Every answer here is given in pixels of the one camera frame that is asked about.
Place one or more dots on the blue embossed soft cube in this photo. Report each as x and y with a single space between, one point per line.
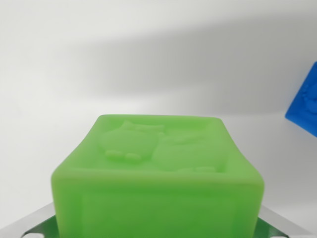
305 106

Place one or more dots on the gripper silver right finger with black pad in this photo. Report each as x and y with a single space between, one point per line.
287 224

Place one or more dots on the green embossed soft cube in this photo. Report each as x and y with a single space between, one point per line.
158 178

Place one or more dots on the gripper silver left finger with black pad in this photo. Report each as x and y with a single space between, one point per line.
29 220

